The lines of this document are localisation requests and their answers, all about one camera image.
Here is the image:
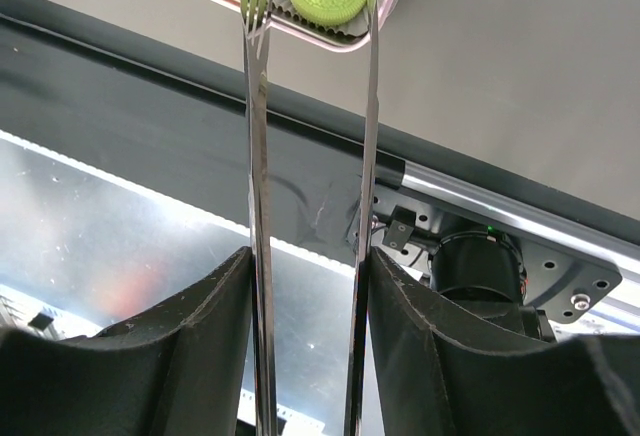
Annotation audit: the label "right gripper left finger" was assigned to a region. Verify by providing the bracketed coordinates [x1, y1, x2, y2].
[1, 247, 251, 435]

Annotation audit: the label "metal tongs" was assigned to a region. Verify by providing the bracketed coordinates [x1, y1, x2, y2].
[240, 0, 379, 435]

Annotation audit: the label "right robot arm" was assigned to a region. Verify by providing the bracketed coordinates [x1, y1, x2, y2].
[1, 235, 639, 435]

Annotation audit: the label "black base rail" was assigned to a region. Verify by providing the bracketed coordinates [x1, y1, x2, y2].
[0, 0, 406, 267]

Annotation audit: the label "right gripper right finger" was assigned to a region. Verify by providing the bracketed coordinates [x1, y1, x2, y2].
[368, 250, 639, 435]

